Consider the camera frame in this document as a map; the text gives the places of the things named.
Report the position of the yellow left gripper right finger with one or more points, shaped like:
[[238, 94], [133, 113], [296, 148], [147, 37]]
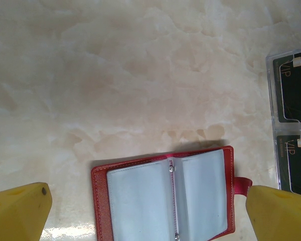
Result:
[[283, 218]]

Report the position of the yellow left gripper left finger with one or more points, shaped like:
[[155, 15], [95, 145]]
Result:
[[17, 216]]

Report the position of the black VIP card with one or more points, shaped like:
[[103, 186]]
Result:
[[298, 95], [298, 170]]

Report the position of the red leather card holder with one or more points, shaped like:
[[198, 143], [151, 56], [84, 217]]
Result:
[[140, 200]]

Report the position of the clear acrylic card tray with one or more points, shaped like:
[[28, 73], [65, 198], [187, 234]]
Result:
[[270, 88]]

